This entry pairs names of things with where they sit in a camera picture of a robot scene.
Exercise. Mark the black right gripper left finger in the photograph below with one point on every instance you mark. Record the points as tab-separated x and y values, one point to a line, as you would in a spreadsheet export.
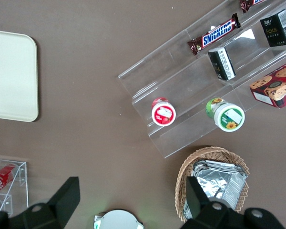
62	200

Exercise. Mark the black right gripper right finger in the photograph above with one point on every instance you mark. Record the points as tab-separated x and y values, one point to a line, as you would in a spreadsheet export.
197	202

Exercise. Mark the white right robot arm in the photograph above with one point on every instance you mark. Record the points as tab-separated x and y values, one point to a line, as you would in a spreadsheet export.
119	220

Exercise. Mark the cream plastic tray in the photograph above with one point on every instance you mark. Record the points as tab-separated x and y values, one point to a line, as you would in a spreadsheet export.
12	76

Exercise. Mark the stack of foil containers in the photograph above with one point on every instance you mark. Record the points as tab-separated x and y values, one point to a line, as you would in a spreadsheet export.
219	179

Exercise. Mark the oval wicker basket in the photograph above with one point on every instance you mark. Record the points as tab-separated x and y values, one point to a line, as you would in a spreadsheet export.
184	171

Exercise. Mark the clear acrylic bottle rack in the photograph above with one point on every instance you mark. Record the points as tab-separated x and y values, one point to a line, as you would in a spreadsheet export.
22	181

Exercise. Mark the red cola bottle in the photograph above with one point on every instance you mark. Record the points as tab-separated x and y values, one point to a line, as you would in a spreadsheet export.
1	180

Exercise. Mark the red cookie box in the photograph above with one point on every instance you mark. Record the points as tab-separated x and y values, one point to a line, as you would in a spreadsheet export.
275	89

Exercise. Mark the clear acrylic tiered stand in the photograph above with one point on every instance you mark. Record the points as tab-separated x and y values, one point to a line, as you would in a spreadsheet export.
171	64

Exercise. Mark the small black box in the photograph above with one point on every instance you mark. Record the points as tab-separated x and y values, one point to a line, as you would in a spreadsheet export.
222	63
277	29

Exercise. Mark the Snickers chocolate bar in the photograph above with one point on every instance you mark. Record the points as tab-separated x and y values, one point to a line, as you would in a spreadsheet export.
248	4
217	33

